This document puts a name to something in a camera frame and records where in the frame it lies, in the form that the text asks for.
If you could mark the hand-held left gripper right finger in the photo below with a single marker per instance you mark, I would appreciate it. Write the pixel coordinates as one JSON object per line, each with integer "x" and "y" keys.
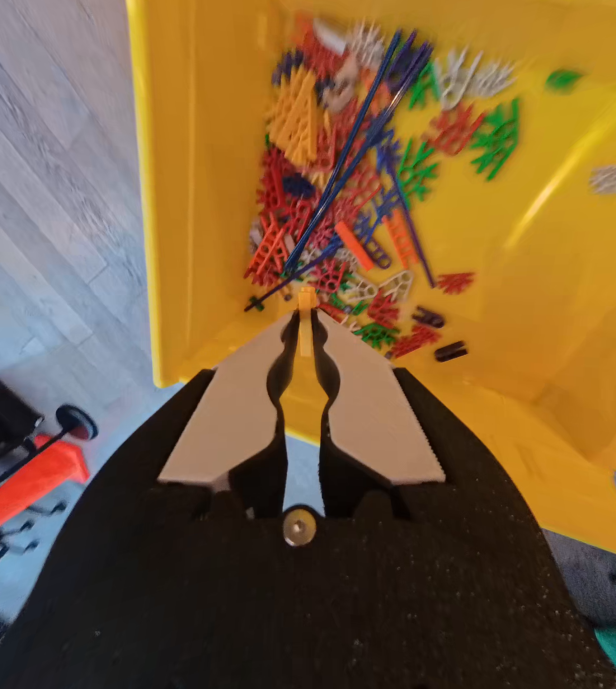
{"x": 383, "y": 425}

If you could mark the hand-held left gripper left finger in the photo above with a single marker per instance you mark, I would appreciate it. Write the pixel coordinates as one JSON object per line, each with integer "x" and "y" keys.
{"x": 221, "y": 425}

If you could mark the orange fan-shaped connector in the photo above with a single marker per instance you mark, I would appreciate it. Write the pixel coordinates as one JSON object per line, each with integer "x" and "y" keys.
{"x": 306, "y": 323}

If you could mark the small yellow plastic bin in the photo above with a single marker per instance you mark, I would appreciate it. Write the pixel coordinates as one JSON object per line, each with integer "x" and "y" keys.
{"x": 205, "y": 161}

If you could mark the small pile of toy pieces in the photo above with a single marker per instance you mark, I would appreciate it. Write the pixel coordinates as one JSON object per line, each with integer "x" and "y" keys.
{"x": 291, "y": 118}

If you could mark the orange traffic cone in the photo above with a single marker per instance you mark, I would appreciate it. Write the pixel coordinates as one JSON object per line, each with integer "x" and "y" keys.
{"x": 28, "y": 484}

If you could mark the grey fuzzy cloth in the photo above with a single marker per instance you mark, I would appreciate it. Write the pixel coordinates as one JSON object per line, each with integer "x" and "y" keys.
{"x": 598, "y": 570}

